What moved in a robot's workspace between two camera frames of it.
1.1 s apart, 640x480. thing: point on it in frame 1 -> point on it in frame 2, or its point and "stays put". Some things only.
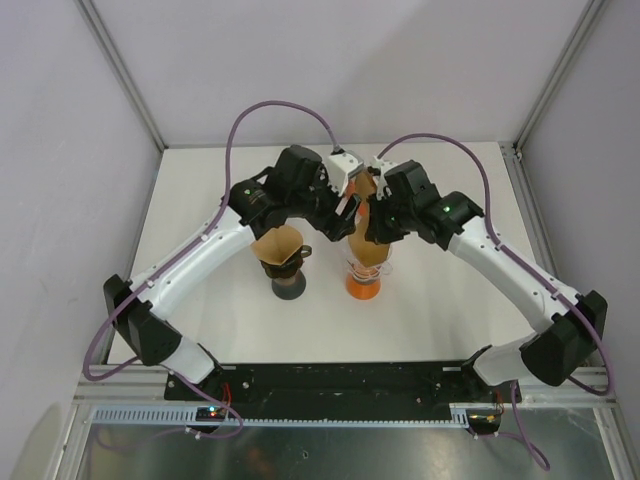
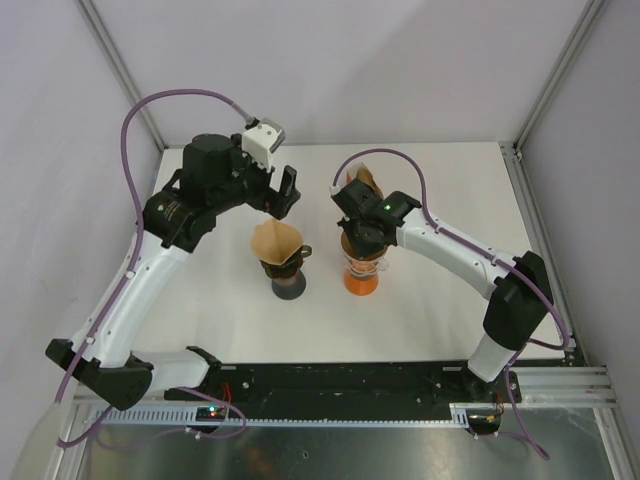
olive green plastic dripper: x=290 y=267 stays put
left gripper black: x=333 y=224 -> x=269 y=200
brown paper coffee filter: x=277 y=245 stays put
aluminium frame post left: x=116 y=54 stays put
